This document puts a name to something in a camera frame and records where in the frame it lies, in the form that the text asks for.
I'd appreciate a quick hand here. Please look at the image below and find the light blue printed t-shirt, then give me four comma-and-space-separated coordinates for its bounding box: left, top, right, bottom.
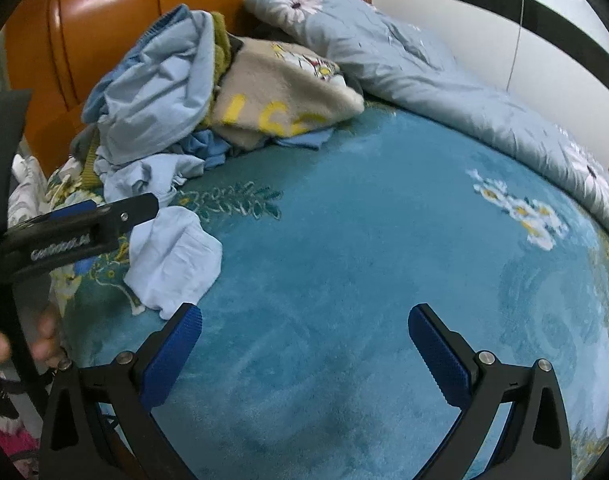
124, 206, 223, 321

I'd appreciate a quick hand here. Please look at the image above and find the person's left hand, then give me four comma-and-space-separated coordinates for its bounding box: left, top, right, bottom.
0, 304, 66, 367

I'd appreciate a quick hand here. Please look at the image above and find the light blue crumpled shirt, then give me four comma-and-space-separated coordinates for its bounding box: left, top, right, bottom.
81, 4, 216, 206

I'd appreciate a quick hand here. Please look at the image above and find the orange wooden headboard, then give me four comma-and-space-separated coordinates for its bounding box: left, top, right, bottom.
5, 0, 257, 174

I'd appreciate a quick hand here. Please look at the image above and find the blue floral plush blanket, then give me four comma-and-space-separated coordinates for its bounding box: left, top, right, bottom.
44, 100, 609, 480

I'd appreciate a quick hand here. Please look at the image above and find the olive green garment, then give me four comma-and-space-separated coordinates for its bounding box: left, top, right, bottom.
81, 4, 234, 185

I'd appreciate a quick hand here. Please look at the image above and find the beige fleece cartoon garment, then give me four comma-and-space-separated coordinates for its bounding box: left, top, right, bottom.
211, 38, 364, 151

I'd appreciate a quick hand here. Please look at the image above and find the grey-blue floral quilt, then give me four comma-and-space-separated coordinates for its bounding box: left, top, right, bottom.
244, 0, 609, 234

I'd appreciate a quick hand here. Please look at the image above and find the white wardrobe with black stripe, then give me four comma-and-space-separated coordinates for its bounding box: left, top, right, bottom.
373, 0, 609, 169

